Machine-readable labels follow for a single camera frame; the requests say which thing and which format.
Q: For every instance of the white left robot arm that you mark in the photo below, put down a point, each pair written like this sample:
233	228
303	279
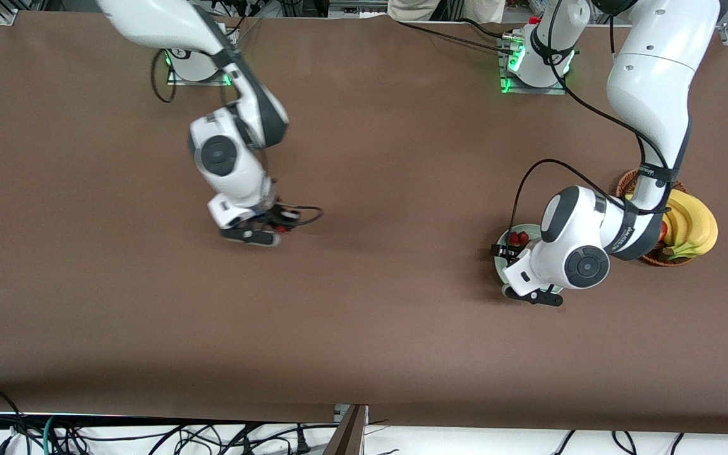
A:
655	76

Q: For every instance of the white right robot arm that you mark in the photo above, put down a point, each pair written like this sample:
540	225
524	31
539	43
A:
149	22

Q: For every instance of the light green round plate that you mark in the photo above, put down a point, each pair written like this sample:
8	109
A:
499	270

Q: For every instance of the small yellow banana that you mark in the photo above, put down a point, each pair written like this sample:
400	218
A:
630	198

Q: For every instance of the brown wicker basket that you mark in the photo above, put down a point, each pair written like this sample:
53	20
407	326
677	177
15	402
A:
658	261

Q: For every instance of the red apple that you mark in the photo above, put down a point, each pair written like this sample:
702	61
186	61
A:
663	232

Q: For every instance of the large yellow banana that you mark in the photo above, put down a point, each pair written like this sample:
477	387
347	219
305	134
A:
706	227

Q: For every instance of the beige person trousers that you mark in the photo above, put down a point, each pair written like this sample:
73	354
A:
411	7

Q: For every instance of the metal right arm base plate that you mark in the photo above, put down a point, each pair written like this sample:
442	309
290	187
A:
181	80

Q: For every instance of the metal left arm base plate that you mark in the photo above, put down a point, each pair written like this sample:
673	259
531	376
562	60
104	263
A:
557	90

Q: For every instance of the aluminium profile post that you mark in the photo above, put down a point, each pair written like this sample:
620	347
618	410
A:
348	436

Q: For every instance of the short aluminium frame piece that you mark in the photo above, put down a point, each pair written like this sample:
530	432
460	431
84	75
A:
7	14

